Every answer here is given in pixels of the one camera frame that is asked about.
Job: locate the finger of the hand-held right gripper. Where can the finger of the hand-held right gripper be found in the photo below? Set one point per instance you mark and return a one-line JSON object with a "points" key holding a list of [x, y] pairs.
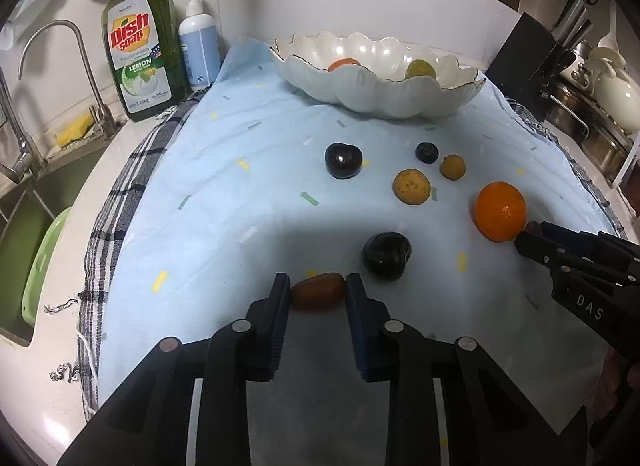
{"points": [[565, 233], [537, 246]]}

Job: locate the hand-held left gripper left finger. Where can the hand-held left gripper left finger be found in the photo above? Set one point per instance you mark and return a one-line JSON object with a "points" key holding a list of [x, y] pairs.
{"points": [[281, 306]]}

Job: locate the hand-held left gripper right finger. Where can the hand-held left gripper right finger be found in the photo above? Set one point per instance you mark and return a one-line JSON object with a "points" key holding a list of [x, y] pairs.
{"points": [[356, 311]]}

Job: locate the brown oval date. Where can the brown oval date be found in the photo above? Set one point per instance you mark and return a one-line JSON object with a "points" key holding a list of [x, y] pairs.
{"points": [[318, 291]]}

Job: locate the large orange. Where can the large orange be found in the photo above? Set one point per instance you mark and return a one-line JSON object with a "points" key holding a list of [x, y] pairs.
{"points": [[500, 211]]}

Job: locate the dark purple plum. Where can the dark purple plum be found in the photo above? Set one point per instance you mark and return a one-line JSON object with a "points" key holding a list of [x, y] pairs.
{"points": [[386, 256], [343, 160]]}

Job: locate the yellow-brown speckled round fruit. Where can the yellow-brown speckled round fruit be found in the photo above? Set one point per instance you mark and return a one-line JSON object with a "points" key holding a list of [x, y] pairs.
{"points": [[411, 187]]}

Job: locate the dark blueberry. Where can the dark blueberry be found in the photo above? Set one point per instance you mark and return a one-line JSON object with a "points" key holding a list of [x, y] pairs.
{"points": [[427, 152]]}

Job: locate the white scalloped ceramic bowl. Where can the white scalloped ceramic bowl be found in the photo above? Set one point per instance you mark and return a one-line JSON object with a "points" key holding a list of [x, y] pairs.
{"points": [[380, 88]]}

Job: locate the person's right hand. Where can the person's right hand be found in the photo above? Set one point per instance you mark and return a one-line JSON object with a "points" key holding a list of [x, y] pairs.
{"points": [[612, 386]]}

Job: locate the steel cooking pot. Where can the steel cooking pot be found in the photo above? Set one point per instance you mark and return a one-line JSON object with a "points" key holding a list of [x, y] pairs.
{"points": [[590, 125]]}

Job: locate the small tan longan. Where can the small tan longan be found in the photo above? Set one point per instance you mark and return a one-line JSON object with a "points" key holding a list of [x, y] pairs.
{"points": [[453, 166]]}

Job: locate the light blue printed cloth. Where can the light blue printed cloth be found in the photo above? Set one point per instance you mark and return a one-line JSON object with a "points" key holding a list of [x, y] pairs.
{"points": [[240, 185]]}

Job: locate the white ceramic teapot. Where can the white ceramic teapot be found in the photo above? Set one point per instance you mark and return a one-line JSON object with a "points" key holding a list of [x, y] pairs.
{"points": [[617, 90]]}

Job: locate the black knife block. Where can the black knife block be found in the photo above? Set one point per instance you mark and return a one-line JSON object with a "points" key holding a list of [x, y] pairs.
{"points": [[527, 60]]}

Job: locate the grey checkered towel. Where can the grey checkered towel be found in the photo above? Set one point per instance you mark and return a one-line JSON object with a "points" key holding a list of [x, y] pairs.
{"points": [[125, 196]]}

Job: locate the green round fruit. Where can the green round fruit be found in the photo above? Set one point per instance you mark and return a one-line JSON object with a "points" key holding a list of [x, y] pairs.
{"points": [[420, 69]]}

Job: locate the light green plastic tray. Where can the light green plastic tray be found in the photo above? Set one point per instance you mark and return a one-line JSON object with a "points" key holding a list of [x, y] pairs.
{"points": [[45, 266]]}

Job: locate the small tangerine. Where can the small tangerine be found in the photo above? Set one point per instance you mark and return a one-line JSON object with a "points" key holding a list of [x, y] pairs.
{"points": [[343, 64]]}

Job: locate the white pump bottle blue label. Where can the white pump bottle blue label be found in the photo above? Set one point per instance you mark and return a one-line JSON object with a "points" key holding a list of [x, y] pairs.
{"points": [[199, 50]]}

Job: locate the steel kitchen sink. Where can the steel kitchen sink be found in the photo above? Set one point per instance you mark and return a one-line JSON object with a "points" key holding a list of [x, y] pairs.
{"points": [[25, 226]]}

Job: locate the yellow sponge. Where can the yellow sponge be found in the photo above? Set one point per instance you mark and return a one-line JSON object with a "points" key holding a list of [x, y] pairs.
{"points": [[75, 129]]}

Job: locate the green dish soap bottle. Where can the green dish soap bottle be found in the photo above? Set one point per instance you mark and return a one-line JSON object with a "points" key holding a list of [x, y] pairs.
{"points": [[142, 55]]}

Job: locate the steel sink faucet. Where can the steel sink faucet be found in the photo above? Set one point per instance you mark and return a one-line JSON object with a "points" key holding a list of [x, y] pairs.
{"points": [[22, 155]]}

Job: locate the steel gooseneck faucet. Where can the steel gooseneck faucet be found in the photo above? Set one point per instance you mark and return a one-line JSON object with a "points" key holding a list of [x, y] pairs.
{"points": [[60, 28]]}

